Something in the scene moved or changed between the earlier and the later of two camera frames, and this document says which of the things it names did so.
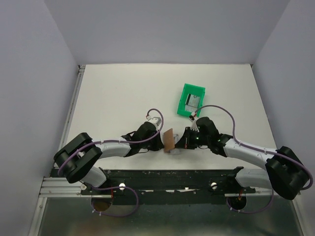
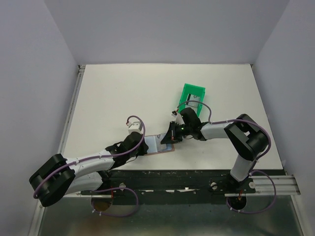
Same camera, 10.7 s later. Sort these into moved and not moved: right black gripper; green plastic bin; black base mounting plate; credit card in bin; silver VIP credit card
Moved: right black gripper; silver VIP credit card
Not moved: green plastic bin; black base mounting plate; credit card in bin
